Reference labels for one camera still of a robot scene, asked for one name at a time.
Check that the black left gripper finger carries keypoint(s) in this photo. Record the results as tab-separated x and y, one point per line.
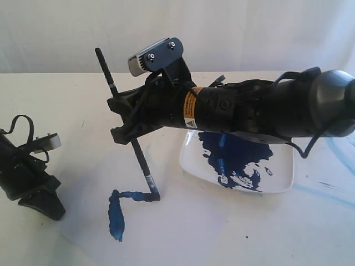
45	203

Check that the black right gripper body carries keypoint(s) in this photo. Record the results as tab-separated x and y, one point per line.
211	109

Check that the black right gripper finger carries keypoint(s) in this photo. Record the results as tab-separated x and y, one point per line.
124	103
134	129

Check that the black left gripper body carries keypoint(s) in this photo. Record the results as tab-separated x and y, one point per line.
23	174

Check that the black paintbrush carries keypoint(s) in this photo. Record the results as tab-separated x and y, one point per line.
136	196

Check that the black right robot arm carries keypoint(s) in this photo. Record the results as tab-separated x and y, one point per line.
307	104

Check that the white paper sheet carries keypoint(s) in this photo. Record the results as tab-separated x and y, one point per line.
180	229

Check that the white square paint plate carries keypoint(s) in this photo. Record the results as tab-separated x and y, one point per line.
237	164

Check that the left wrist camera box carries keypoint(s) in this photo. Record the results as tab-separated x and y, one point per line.
45	143

